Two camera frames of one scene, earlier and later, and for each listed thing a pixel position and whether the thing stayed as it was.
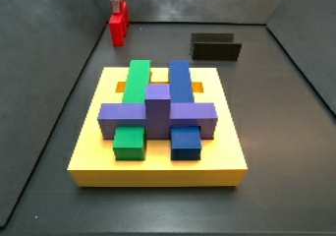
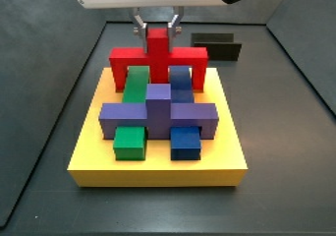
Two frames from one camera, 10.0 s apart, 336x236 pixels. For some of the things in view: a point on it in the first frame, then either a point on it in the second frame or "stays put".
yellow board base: (221, 166) stays put
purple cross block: (157, 114) stays put
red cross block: (120, 24) → (158, 59)
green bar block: (128, 138) stays put
